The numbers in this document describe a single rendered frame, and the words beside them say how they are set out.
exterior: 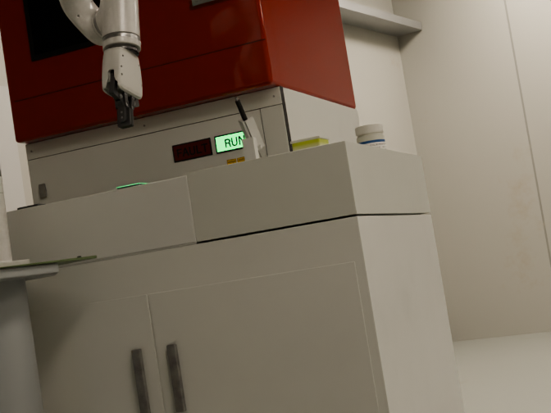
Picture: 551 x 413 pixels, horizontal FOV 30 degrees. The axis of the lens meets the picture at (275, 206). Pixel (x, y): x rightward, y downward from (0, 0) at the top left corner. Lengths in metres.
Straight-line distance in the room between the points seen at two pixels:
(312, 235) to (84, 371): 0.60
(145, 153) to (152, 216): 0.74
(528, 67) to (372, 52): 1.15
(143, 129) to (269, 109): 0.38
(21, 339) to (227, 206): 0.49
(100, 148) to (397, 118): 5.18
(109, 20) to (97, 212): 0.42
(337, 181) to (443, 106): 6.09
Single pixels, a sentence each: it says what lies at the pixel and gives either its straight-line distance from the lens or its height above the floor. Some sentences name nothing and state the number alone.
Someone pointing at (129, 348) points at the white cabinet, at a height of 0.62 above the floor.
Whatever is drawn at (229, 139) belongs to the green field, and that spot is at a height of 1.11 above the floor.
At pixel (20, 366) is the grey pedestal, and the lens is 2.10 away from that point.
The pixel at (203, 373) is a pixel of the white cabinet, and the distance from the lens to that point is 2.14.
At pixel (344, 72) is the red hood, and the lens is 3.35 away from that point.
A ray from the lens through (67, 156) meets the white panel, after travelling 3.03.
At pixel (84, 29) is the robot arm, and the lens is 2.40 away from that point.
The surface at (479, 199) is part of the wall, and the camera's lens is 7.96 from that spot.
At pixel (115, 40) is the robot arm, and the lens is 2.29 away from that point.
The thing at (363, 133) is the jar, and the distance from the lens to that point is 2.57.
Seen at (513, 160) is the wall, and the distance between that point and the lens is 7.87.
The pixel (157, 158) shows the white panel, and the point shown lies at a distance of 2.88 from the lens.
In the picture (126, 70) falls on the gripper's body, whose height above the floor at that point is 1.21.
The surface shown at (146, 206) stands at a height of 0.91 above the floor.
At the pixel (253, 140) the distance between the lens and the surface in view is 2.38.
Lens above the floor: 0.73
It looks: 4 degrees up
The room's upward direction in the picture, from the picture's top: 9 degrees counter-clockwise
